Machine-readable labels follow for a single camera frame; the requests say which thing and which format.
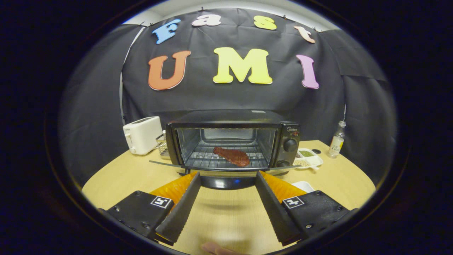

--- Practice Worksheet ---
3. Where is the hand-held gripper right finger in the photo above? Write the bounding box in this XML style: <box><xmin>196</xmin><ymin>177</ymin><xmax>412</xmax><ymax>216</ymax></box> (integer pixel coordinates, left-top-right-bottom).
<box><xmin>255</xmin><ymin>171</ymin><xmax>358</xmax><ymax>246</ymax></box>

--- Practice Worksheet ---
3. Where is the metal wire rack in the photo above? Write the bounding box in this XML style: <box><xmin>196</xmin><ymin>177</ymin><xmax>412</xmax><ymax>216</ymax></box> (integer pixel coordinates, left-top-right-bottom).
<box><xmin>156</xmin><ymin>130</ymin><xmax>170</xmax><ymax>158</ymax></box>

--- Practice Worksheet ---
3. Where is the white bread toaster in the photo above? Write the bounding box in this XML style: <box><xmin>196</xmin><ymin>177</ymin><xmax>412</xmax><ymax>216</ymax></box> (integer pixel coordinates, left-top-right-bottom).
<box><xmin>122</xmin><ymin>116</ymin><xmax>163</xmax><ymax>155</ymax></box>

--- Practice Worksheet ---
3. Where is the white divided condiment dish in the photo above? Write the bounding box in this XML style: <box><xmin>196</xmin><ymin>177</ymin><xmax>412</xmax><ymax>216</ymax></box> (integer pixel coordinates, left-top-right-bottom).
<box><xmin>293</xmin><ymin>148</ymin><xmax>323</xmax><ymax>170</ymax></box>

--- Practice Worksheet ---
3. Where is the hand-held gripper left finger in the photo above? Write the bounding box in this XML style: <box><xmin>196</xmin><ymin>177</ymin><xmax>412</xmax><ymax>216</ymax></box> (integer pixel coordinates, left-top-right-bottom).
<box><xmin>99</xmin><ymin>171</ymin><xmax>201</xmax><ymax>246</ymax></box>

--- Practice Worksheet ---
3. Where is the white rectangular tray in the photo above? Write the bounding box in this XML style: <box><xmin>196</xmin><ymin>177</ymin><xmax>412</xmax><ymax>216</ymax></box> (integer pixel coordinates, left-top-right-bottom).
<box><xmin>291</xmin><ymin>181</ymin><xmax>315</xmax><ymax>193</ymax></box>

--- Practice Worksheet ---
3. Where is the black toaster oven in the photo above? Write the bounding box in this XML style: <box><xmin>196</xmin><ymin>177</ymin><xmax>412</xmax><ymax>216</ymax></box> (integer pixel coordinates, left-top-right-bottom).
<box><xmin>149</xmin><ymin>109</ymin><xmax>302</xmax><ymax>190</ymax></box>

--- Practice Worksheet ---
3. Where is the red raw steak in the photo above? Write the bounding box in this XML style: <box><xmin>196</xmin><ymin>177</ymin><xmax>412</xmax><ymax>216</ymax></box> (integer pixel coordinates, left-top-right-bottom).
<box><xmin>213</xmin><ymin>146</ymin><xmax>250</xmax><ymax>167</ymax></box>

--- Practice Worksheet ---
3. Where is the clear glass bottle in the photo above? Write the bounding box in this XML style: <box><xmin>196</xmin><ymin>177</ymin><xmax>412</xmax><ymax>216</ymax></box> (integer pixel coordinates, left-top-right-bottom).
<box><xmin>327</xmin><ymin>121</ymin><xmax>346</xmax><ymax>158</ymax></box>

